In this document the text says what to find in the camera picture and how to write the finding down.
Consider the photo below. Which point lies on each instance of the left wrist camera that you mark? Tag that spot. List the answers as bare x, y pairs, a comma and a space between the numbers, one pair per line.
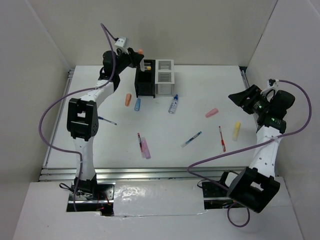
121, 42

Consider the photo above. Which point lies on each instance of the left side rail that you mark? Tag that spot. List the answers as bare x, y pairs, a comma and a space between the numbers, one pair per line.
58, 117

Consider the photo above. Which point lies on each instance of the pink purple highlighter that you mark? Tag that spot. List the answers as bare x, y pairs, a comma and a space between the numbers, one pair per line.
145, 148

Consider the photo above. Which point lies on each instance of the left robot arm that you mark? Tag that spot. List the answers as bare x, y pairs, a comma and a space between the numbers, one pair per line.
82, 113

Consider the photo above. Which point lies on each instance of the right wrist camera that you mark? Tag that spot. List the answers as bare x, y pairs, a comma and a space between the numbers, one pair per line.
272, 87

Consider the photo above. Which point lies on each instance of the dark red pen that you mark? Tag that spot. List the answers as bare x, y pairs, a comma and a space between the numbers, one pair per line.
140, 145

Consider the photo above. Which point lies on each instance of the teal blue pen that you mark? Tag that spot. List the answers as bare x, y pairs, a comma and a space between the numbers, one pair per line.
191, 139

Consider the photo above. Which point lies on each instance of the aluminium front rail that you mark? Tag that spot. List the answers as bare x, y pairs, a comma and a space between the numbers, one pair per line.
136, 174

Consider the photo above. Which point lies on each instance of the blue ballpoint pen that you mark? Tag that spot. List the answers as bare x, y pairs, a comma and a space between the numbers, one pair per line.
109, 121

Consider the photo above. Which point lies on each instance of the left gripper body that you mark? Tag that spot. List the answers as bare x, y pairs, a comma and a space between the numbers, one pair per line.
123, 61

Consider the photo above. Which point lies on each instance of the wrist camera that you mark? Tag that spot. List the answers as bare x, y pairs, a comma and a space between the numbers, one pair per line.
121, 42
272, 87

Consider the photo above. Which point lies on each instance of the orange capped white marker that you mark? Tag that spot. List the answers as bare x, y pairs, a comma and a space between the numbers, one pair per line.
142, 63

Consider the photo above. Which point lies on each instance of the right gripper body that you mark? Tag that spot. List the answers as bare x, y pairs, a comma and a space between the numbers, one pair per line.
265, 106

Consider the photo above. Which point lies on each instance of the clear spray bottle blue cap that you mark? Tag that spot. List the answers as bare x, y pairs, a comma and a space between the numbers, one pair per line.
173, 105

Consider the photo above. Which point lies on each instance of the black slotted container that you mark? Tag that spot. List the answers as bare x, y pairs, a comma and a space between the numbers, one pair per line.
144, 82

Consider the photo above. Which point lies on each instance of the white slotted container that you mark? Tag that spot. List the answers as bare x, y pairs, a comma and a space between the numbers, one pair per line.
164, 77

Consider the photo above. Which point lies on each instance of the white foil cover panel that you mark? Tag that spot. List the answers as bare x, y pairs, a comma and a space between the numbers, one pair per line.
157, 198

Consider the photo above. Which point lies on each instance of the yellow highlighter right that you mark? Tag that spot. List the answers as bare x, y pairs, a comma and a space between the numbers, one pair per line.
236, 131

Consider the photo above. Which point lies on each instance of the blue highlighter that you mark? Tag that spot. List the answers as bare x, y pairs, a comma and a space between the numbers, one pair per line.
137, 104

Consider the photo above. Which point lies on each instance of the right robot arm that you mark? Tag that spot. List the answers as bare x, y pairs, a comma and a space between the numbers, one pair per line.
255, 186

